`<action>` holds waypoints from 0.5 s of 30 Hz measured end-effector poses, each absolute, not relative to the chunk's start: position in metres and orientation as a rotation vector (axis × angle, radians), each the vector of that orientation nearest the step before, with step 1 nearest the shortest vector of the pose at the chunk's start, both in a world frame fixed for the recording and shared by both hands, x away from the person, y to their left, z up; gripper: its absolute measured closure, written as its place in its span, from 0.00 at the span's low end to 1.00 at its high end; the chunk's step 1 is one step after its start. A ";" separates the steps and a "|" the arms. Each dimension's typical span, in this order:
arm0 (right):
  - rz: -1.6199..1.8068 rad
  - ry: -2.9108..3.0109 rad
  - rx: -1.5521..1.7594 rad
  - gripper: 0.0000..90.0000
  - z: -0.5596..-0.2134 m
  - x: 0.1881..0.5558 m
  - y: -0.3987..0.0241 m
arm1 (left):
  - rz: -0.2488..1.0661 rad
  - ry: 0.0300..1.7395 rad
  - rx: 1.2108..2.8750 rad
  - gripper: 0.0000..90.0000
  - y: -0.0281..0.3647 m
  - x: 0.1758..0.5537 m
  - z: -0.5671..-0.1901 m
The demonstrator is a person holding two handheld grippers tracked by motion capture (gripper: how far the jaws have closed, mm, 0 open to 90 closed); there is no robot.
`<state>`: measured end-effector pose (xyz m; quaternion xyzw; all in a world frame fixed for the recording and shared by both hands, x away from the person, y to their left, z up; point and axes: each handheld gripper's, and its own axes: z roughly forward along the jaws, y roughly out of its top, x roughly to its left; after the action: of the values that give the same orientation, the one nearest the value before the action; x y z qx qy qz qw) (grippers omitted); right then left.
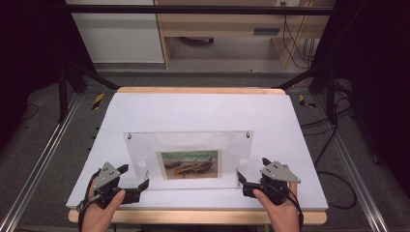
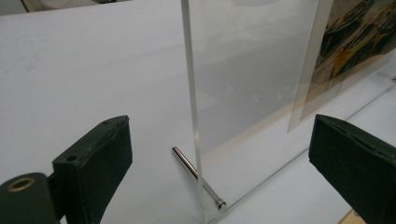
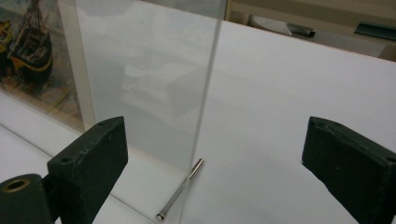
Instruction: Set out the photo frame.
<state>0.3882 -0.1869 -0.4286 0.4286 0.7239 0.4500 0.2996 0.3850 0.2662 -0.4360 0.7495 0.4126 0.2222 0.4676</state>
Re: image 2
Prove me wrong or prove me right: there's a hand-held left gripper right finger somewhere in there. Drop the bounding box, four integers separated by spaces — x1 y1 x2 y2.
308 113 396 224

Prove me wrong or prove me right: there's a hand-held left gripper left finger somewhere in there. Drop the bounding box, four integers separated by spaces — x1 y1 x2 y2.
50 115 134 224

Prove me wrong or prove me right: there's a clear acrylic photo frame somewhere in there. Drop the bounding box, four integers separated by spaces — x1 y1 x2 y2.
171 0 396 224

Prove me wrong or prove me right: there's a wooden table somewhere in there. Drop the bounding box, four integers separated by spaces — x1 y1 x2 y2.
337 208 368 224

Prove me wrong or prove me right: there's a painted picture print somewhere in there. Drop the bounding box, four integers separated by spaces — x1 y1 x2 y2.
287 0 396 133

